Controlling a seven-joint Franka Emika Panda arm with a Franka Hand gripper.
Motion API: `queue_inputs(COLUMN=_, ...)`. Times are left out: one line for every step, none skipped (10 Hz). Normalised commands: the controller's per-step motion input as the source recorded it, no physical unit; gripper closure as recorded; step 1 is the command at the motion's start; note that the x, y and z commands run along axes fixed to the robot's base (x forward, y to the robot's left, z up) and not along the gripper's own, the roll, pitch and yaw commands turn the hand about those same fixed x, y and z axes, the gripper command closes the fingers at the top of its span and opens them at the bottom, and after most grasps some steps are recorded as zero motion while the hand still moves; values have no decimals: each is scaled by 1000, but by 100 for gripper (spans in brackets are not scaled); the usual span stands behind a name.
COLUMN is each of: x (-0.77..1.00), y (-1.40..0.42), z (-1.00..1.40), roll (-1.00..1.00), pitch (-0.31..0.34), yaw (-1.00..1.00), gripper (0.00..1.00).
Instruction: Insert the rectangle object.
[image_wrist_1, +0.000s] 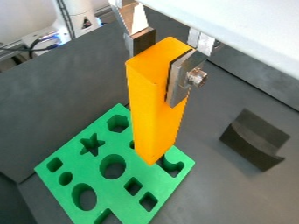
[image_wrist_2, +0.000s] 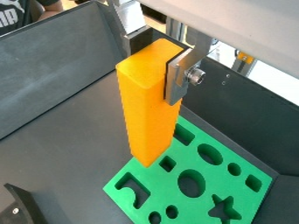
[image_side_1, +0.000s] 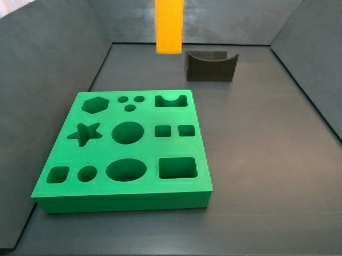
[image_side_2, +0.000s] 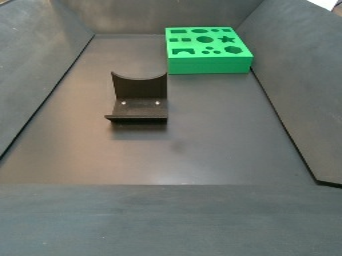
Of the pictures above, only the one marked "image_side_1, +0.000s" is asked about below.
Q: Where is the orange rectangular block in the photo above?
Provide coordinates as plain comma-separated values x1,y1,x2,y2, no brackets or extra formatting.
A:
156,0,185,54

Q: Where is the green foam shape board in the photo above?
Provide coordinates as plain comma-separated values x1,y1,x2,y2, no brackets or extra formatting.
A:
31,90,213,214

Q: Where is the dark grey curved holder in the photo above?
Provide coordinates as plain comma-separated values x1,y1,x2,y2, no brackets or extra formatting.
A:
188,51,240,82

